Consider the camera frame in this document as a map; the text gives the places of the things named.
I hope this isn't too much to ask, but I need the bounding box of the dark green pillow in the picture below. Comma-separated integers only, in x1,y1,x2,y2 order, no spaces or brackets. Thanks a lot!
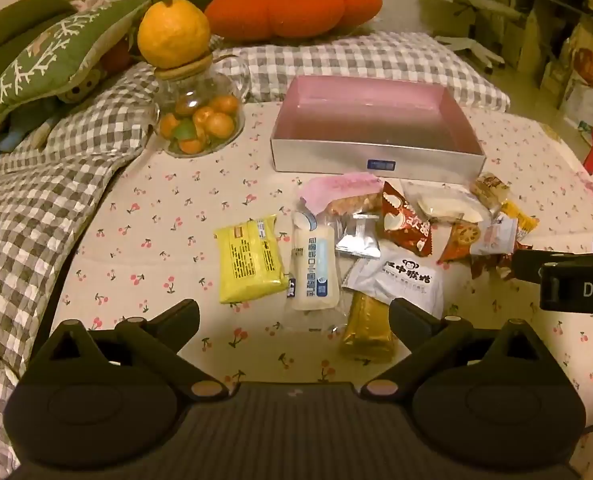
0,0,77,61

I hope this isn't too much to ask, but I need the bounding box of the cluttered storage shelf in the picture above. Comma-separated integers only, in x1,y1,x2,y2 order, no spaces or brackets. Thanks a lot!
501,0,593,131

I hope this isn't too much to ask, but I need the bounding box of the glass jar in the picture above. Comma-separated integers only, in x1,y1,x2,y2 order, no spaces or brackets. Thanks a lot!
151,52,250,158

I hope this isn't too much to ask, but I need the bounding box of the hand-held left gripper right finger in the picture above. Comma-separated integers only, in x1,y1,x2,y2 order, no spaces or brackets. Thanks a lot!
359,298,545,402

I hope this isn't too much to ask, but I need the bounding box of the small orange plush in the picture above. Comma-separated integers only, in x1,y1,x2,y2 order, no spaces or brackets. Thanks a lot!
99,35,138,73

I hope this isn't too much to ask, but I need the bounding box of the white grey snack packet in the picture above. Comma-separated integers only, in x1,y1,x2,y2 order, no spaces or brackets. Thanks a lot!
473,214,519,257

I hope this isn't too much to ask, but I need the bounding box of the pink cardboard box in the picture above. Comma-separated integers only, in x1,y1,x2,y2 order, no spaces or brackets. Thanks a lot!
270,76,487,181

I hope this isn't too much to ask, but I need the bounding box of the green embroidered pillow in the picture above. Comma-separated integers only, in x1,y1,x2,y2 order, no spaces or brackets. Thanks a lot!
0,0,152,141

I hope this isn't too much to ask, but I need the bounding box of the pink snack packet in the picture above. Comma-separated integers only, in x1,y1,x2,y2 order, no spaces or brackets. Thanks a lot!
299,171,384,218

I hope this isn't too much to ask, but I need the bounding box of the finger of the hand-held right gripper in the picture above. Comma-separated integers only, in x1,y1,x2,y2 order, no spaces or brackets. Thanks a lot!
511,247,593,282

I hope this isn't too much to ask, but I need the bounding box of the white office chair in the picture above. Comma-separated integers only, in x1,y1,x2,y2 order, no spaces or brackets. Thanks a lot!
423,0,507,73

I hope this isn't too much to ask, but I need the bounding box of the pile of small oranges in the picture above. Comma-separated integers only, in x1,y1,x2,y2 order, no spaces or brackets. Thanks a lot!
159,95,240,155

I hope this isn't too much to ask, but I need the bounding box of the yellow orange snack packet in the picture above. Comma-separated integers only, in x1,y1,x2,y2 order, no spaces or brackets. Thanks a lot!
499,200,540,243

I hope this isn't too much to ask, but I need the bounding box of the cork jar lid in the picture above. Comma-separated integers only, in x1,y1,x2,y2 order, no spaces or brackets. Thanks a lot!
154,52,212,80

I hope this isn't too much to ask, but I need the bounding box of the grey gingham pillow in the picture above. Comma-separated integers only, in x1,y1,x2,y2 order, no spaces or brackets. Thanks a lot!
214,30,509,111

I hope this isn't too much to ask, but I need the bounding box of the gold snack packet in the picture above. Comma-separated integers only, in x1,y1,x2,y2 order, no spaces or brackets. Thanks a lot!
339,290,394,363

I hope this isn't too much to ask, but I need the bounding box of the silver foil snack packet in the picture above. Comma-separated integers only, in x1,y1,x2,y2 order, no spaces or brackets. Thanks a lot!
333,212,382,259

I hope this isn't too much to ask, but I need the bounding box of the red white crinkled snack packet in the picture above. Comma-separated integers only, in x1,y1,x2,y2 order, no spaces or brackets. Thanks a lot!
470,244,532,281

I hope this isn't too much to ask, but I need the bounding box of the white blue snack packet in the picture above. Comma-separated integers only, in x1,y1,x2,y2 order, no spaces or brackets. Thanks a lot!
289,200,340,313

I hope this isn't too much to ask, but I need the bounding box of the small brown label snack packet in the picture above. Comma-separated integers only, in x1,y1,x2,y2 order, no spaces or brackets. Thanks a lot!
470,172,512,209

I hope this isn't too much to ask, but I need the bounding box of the blue plush toy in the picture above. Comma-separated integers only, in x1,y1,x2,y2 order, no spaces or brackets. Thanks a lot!
4,100,62,153

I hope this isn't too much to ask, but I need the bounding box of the cherry print sheet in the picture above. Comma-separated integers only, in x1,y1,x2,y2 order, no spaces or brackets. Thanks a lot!
49,100,593,466

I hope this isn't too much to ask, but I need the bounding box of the large orange citrus fruit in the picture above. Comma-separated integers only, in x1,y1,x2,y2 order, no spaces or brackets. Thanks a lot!
137,0,212,68

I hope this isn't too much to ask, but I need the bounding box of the grey gingham quilt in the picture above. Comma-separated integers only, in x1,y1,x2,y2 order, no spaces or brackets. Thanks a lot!
0,67,257,463

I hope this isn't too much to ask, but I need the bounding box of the printed paper bag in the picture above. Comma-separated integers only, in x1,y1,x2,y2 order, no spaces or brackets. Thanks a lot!
559,47,593,131

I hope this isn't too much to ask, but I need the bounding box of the white monkey logo snack packet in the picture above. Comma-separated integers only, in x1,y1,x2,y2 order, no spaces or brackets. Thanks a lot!
341,245,444,318

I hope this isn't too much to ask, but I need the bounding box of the orange pumpkin plush pillow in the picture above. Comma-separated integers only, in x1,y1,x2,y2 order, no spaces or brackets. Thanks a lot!
204,0,382,43

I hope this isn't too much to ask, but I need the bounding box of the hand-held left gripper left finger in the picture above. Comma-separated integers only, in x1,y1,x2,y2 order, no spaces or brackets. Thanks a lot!
49,299,232,404

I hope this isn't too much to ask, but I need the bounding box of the clear white pastry packet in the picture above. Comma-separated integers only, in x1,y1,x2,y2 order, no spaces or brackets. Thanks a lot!
403,180,484,225

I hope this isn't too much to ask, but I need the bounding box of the orange lotus root snack packet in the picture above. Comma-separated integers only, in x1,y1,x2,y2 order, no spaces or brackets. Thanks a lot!
437,221,484,263

